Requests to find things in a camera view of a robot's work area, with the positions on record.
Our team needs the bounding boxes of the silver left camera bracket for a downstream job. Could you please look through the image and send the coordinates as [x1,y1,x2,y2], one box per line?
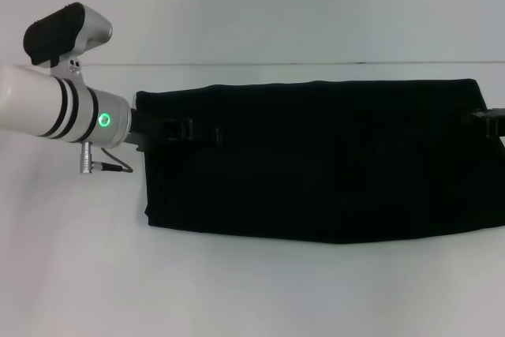
[49,55,86,88]

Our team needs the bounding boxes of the left arm cable with connectors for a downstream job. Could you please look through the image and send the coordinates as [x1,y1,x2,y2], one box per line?
[80,142,134,175]

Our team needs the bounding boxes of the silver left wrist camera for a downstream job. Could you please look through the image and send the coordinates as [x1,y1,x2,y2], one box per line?
[22,2,114,67]

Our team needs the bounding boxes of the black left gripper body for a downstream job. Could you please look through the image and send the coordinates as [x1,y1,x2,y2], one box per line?
[125,107,144,152]

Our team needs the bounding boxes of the black shirt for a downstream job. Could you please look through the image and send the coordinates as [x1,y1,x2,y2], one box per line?
[136,78,505,246]

